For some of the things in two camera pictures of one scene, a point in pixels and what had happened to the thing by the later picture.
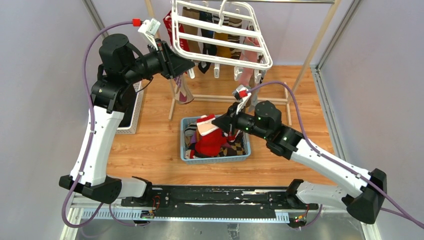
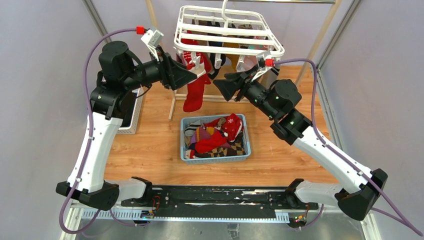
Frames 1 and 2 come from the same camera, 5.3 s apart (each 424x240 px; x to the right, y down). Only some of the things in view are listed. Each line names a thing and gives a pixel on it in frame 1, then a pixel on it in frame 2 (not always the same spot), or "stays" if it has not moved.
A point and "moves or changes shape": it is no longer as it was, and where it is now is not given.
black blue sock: [210, 48] → [214, 72]
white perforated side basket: [139, 90] stays
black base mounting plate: [181, 202] stays
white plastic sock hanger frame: [221, 3] moves or changes shape
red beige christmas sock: [209, 138] → [195, 88]
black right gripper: [226, 121] → [233, 81]
